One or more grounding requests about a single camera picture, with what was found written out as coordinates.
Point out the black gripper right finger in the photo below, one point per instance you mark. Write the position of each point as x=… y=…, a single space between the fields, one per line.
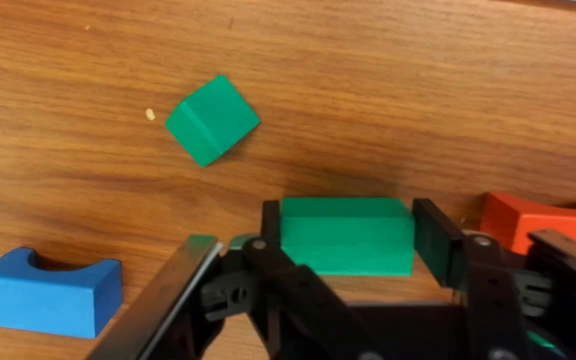
x=489 y=292

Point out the green wedge block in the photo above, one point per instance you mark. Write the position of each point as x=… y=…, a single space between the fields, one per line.
x=210 y=121

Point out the blue arch block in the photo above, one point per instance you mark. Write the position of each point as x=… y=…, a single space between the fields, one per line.
x=41 y=303

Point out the silver mount bar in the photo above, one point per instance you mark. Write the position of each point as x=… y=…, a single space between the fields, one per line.
x=161 y=301

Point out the green rectangular block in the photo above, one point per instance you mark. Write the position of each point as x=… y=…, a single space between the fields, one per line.
x=348 y=240

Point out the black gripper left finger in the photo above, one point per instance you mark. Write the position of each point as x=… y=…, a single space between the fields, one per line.
x=274 y=280

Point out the orange arch block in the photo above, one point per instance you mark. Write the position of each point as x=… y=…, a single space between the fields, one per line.
x=555 y=223

